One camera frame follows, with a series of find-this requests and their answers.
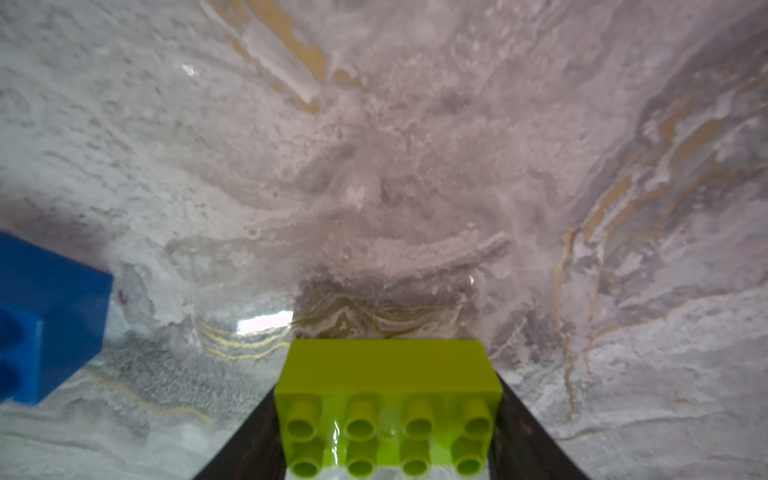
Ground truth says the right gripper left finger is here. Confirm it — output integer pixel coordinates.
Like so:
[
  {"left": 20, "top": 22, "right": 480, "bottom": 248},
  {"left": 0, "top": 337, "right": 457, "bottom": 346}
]
[{"left": 194, "top": 388, "right": 287, "bottom": 480}]

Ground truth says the green long lego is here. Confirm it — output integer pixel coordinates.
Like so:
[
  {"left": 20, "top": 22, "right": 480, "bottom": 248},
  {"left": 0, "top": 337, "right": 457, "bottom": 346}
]
[{"left": 274, "top": 339, "right": 502, "bottom": 479}]

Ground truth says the blue small lego far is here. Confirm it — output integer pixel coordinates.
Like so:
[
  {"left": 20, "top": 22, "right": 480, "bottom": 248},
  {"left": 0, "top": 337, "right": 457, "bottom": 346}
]
[{"left": 1, "top": 233, "right": 114, "bottom": 406}]

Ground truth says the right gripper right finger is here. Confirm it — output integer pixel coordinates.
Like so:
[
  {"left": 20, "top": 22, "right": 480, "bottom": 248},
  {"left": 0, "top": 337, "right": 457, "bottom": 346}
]
[{"left": 488, "top": 374, "right": 589, "bottom": 480}]

